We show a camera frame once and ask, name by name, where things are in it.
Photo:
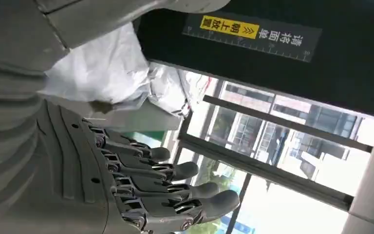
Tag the flat grey parcel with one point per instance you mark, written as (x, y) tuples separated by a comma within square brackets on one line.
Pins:
[(142, 118)]

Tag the dark window frame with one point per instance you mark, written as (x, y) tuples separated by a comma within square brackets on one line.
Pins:
[(271, 171)]

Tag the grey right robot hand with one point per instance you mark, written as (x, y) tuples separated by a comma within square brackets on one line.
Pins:
[(77, 174)]

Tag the ribbed grey right arm sleeve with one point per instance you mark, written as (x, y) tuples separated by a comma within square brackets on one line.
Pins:
[(9, 129)]

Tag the green plastic crate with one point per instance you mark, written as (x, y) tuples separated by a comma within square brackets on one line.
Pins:
[(145, 138)]

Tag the grey-white wrinkled parcel bag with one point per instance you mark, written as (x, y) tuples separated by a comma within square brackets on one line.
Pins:
[(169, 90)]

